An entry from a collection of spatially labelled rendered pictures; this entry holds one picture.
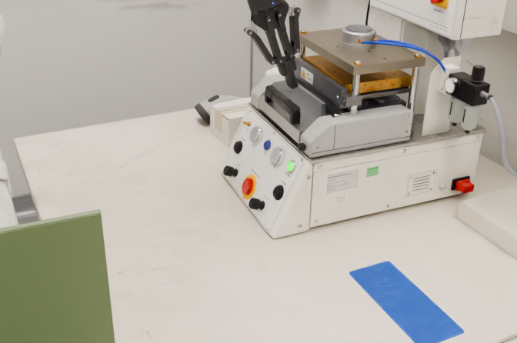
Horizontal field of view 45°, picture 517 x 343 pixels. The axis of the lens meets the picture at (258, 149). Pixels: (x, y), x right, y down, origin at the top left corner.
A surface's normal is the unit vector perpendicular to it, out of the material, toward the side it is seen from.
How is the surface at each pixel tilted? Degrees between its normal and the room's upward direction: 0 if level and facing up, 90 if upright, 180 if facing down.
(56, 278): 90
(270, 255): 0
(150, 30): 90
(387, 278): 0
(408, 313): 0
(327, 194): 90
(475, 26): 90
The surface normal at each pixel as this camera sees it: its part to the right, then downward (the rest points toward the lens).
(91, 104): 0.45, 0.40
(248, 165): -0.83, -0.24
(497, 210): 0.02, -0.90
